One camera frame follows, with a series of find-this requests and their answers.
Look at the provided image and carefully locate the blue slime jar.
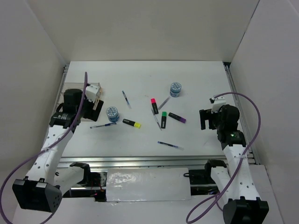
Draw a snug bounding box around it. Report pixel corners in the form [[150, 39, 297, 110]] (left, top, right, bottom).
[[170, 82, 182, 98], [106, 106, 119, 122]]

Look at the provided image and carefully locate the purple highlighter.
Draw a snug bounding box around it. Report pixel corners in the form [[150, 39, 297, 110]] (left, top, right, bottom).
[[168, 112, 186, 123]]

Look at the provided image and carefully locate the blue pen bottom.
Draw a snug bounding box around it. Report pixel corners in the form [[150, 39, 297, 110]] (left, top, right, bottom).
[[157, 141, 184, 151]]

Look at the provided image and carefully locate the yellow highlighter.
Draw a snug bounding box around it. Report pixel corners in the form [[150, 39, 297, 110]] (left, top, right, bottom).
[[122, 119, 141, 128]]

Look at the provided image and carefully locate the green highlighter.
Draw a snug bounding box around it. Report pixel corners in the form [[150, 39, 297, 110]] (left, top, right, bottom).
[[161, 112, 167, 129]]

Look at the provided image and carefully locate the clear pen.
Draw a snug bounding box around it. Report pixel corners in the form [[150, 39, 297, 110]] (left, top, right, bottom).
[[158, 97, 170, 110], [151, 108, 162, 130]]

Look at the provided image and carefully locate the pink highlighter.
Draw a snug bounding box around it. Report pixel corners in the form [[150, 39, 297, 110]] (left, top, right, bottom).
[[151, 98, 159, 114]]

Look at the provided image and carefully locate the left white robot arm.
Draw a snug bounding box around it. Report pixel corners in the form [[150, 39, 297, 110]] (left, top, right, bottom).
[[12, 84, 103, 213]]

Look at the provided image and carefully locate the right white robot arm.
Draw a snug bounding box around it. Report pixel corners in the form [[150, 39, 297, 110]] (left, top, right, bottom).
[[199, 105, 269, 224]]

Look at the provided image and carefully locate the blue pen near organizer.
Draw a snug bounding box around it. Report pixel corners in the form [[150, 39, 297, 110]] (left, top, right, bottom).
[[90, 122, 117, 129]]

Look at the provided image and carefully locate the clear three-compartment organizer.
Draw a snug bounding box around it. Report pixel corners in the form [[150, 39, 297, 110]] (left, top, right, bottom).
[[56, 83, 98, 121]]

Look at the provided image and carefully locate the blue refill pen top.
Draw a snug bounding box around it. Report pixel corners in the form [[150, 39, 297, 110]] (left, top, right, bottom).
[[122, 91, 132, 109]]

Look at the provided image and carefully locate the white foam board cover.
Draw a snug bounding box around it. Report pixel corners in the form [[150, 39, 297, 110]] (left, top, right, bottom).
[[106, 168, 191, 202]]

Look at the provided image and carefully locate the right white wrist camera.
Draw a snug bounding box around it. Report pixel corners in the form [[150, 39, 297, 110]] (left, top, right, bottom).
[[209, 96, 226, 113]]

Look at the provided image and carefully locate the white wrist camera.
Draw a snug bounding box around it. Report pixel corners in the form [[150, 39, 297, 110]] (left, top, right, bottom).
[[209, 96, 226, 113], [85, 83, 101, 103]]

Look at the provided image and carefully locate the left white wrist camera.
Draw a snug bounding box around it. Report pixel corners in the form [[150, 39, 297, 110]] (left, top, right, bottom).
[[85, 83, 101, 103]]

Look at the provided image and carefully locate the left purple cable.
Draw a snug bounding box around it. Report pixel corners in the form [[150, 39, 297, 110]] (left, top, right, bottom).
[[0, 71, 89, 224]]

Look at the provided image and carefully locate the purple cable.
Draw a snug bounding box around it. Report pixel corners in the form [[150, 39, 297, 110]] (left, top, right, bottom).
[[0, 71, 89, 224], [185, 92, 261, 224]]

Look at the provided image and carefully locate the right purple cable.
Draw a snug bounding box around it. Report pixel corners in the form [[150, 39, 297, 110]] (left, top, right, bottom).
[[185, 92, 261, 224]]

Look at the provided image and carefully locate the aluminium left rail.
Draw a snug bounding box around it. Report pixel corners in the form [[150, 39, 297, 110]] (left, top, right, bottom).
[[60, 64, 70, 92]]

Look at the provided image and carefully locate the aluminium rail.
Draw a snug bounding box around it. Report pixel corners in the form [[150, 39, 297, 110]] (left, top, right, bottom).
[[60, 64, 70, 92], [58, 156, 227, 170], [223, 62, 261, 165]]

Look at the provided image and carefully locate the aluminium front rail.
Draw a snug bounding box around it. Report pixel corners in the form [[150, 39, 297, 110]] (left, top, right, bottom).
[[58, 156, 227, 170]]

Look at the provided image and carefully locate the aluminium right rail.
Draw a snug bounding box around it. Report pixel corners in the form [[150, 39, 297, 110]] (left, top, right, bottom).
[[223, 62, 261, 165]]

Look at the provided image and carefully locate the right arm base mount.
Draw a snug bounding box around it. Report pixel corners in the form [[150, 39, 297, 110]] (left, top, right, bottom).
[[183, 169, 219, 196]]

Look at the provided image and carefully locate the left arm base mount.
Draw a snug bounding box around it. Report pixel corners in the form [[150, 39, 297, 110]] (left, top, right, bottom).
[[63, 172, 107, 202]]

